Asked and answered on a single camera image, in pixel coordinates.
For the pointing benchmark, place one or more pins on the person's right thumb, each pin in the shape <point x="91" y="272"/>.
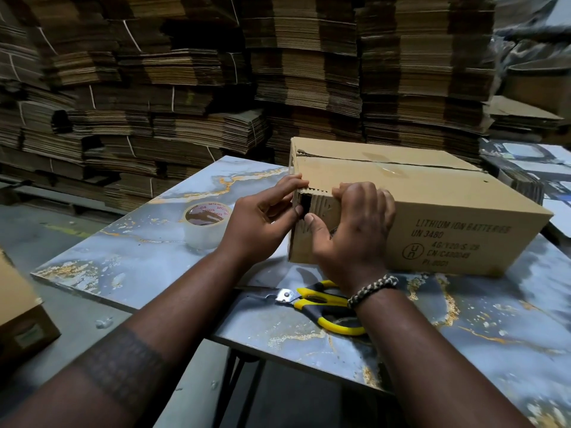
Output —
<point x="319" y="234"/>

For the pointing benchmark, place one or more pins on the clear packing tape roll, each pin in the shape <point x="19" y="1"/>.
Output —
<point x="206" y="225"/>

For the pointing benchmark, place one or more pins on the marble pattern folding table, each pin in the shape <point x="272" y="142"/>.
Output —
<point x="312" y="285"/>

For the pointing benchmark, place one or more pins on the person's left hand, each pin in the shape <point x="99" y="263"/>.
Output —
<point x="250" y="222"/>

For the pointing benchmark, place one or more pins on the person's left forearm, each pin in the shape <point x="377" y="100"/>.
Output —
<point x="134" y="352"/>

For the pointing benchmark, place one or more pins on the stacks of flattened cardboard boxes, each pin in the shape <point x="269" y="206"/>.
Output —
<point x="267" y="71"/>

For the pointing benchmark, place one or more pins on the stack of printed white cartons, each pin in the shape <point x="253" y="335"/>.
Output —
<point x="531" y="173"/>

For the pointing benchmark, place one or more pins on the small brown cardboard box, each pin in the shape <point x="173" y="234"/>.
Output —
<point x="20" y="316"/>

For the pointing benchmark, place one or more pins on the person's left middle finger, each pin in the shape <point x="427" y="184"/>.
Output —
<point x="277" y="205"/>

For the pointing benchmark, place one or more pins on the person's right hand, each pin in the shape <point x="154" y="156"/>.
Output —
<point x="352" y="236"/>

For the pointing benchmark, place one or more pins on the person's left thumb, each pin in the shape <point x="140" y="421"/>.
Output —
<point x="289" y="215"/>

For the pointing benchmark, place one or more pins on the person's right forearm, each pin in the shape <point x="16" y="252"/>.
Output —
<point x="428" y="361"/>

